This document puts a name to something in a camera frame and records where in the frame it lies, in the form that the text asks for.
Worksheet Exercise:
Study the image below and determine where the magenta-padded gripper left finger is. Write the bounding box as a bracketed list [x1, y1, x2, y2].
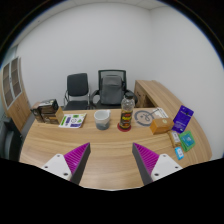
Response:
[40, 142, 92, 184]

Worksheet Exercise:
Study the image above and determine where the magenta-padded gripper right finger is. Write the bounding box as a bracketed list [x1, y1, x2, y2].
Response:
[132, 142, 183, 185]

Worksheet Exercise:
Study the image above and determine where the clear drink bottle black cap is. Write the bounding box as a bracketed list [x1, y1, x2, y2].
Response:
[118, 92, 136, 131]

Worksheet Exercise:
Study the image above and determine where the small blue packet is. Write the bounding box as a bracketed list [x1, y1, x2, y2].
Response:
[174, 146, 185, 161]

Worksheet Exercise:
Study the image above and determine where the yellow-brown snack packet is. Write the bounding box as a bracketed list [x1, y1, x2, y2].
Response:
[167, 129, 183, 149]

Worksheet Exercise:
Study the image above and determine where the orange cardboard box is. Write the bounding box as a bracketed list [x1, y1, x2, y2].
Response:
[149, 117, 175, 135]

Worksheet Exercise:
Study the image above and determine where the white green purple leaflet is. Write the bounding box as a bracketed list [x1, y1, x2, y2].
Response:
[58, 112, 88, 129]

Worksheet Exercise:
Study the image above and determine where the green packet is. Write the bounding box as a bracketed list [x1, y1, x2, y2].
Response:
[179, 130, 197, 153]

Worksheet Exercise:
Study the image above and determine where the tan cardboard box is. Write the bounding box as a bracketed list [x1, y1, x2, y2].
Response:
[42, 107, 65, 125]

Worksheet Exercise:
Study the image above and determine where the white mug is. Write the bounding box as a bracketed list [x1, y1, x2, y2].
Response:
[93, 109, 112, 131]

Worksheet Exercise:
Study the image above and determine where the purple packet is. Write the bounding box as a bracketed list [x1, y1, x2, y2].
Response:
[172, 105, 195, 134]

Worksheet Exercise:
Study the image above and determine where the black printed box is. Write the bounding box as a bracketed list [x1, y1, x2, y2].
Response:
[37, 98, 60, 115]

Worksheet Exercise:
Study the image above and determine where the black mesh office chair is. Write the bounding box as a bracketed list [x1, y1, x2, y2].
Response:
[90, 69, 138, 110]

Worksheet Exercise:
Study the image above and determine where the wooden side desk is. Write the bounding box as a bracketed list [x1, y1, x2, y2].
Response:
[133, 79, 183, 111]

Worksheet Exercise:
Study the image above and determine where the black leather armchair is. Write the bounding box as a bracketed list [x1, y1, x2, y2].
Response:
[0, 116, 28, 163]

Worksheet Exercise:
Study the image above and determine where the black visitor chair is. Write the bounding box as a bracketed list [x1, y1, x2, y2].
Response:
[62, 72, 92, 111]

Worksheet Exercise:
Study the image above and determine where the grey backpack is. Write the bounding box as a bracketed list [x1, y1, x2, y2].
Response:
[100, 74, 125, 106]

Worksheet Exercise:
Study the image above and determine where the wooden cabinet with glass doors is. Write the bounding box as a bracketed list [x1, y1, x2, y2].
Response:
[0, 56, 33, 133]

